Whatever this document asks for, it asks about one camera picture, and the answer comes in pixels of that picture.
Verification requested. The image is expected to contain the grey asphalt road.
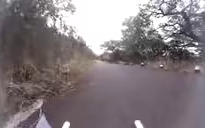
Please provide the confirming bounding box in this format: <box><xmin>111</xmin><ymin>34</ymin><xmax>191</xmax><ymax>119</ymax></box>
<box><xmin>21</xmin><ymin>60</ymin><xmax>205</xmax><ymax>128</ymax></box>

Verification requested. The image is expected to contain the robot's own part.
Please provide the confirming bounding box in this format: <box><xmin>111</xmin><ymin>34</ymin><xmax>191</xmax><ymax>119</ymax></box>
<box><xmin>133</xmin><ymin>119</ymin><xmax>146</xmax><ymax>128</ymax></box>
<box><xmin>61</xmin><ymin>120</ymin><xmax>72</xmax><ymax>128</ymax></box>

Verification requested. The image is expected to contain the dry grass verge with leaves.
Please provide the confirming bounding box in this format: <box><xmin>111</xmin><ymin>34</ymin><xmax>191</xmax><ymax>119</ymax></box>
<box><xmin>0</xmin><ymin>57</ymin><xmax>99</xmax><ymax>128</ymax></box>

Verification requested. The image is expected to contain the row of trees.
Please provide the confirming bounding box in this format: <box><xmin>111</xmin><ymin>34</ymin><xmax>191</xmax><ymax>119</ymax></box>
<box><xmin>0</xmin><ymin>0</ymin><xmax>98</xmax><ymax>83</ymax></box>
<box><xmin>99</xmin><ymin>0</ymin><xmax>205</xmax><ymax>68</ymax></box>

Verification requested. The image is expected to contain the pale grass verge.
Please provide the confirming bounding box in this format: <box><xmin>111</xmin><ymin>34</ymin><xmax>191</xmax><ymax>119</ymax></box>
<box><xmin>123</xmin><ymin>59</ymin><xmax>205</xmax><ymax>75</ymax></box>

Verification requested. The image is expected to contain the pale road kerb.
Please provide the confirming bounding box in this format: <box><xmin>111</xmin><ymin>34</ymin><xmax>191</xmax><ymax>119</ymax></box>
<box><xmin>3</xmin><ymin>98</ymin><xmax>45</xmax><ymax>128</ymax></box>

